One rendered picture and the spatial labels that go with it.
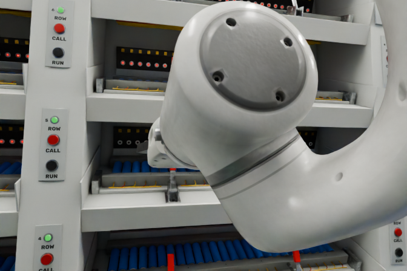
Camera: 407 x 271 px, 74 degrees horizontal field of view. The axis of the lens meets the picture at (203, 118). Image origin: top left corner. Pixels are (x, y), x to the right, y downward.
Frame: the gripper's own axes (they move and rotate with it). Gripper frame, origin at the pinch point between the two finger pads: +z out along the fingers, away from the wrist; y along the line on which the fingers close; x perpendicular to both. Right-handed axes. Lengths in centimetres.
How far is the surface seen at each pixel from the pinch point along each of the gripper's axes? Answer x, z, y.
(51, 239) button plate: -12.7, 9.0, -20.0
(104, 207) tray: -8.0, 8.5, -12.0
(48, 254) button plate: -15.0, 9.4, -20.3
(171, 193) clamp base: -5.8, 11.4, 0.0
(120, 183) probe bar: -3.6, 14.5, -10.0
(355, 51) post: 27, 6, 45
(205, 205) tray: -8.3, 8.4, 6.0
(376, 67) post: 20, 2, 46
